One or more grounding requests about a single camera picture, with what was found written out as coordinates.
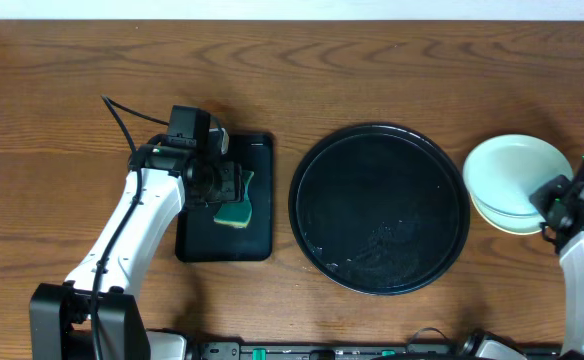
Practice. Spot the white plate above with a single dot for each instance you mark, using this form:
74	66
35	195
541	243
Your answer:
508	213

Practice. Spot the light blue plate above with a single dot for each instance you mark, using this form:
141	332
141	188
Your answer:
502	173

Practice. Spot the black round tray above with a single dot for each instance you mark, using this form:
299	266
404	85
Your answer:
379	209

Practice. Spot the yellow plate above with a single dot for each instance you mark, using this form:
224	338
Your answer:
517	225

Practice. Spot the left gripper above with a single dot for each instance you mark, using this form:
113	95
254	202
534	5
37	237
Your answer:
233	182

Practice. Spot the green yellow sponge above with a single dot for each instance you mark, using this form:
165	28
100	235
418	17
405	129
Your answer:
237	215

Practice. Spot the black rectangular tray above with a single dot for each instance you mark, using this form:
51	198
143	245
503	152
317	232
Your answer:
200	239

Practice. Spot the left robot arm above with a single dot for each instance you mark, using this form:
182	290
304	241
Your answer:
93	314

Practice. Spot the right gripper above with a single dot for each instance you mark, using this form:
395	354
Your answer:
542	195

